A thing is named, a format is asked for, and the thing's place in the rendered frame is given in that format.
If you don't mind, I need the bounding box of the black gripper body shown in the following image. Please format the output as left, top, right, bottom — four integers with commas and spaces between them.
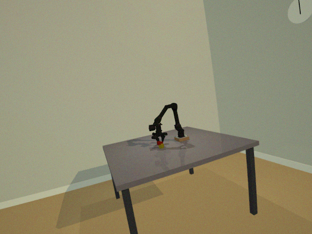
152, 130, 168, 139

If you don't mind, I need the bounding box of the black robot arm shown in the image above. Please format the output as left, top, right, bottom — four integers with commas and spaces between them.
149, 103, 185, 138

